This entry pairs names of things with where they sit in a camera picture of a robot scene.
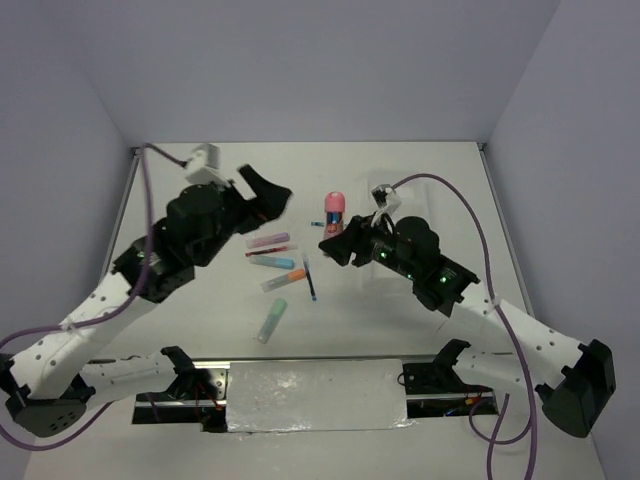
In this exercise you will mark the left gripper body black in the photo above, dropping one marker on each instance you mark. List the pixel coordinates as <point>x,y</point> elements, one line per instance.
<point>237,214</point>

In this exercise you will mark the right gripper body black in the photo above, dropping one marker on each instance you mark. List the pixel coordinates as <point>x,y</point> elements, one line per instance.
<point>376,243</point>

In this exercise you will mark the pink capped glue bottle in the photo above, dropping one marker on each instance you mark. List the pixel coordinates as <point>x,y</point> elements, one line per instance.
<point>334,207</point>

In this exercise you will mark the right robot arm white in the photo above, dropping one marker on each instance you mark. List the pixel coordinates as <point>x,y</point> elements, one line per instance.
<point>572,381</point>

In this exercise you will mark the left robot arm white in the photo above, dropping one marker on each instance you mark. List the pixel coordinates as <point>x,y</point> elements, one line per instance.
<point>51,384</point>

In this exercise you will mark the clear plastic compartment tray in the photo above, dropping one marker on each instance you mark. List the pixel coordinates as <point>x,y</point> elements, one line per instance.
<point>415,196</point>

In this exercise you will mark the purple capped lead case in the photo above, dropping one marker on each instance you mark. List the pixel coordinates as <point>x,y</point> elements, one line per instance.
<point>268,240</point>

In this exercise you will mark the orange capped lead case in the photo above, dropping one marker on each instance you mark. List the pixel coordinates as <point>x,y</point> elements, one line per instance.
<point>283,280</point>

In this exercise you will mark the red ink pen refill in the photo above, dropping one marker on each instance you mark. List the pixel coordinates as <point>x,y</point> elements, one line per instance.
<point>271,250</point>

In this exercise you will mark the dark blue pen refill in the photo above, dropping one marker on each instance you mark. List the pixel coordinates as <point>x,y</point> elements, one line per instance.
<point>306,267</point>

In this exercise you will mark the blue capped lead case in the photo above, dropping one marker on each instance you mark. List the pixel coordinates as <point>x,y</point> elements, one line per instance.
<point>273,262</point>

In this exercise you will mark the green capped lead case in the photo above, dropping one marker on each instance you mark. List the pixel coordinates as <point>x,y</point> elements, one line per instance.
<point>272,320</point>

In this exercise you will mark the silver foil covered plate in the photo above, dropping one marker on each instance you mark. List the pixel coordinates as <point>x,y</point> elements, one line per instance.
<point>282,397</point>

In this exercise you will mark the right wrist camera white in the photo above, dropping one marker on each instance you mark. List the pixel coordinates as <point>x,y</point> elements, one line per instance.
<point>387,201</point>

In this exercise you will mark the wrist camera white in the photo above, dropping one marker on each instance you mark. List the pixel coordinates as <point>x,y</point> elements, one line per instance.
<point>203,166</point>
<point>387,201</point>

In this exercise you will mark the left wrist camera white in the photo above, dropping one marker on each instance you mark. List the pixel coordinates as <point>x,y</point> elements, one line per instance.
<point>203,166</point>

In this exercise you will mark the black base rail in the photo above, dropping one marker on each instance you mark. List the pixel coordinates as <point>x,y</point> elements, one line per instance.
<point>428,395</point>

